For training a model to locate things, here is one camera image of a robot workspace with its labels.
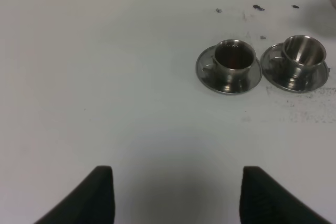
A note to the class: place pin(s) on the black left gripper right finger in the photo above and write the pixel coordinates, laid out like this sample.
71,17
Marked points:
264,200

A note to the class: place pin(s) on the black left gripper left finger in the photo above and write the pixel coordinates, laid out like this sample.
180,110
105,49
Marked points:
92,201

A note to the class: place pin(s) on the left stainless steel saucer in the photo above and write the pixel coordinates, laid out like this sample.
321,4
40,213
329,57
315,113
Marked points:
207,76

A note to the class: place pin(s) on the stainless steel saucer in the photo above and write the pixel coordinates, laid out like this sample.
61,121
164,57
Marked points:
294,83
207,76

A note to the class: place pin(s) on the right stainless steel saucer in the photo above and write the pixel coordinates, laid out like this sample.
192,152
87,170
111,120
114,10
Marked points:
294,83

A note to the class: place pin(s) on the left stainless steel teacup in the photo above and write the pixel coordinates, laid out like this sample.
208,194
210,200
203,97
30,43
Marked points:
233,56

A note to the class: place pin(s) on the stainless steel teacup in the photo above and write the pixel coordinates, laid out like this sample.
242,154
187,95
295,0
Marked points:
298,56
233,56

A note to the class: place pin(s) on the right stainless steel teacup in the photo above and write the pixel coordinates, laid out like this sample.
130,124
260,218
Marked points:
298,56

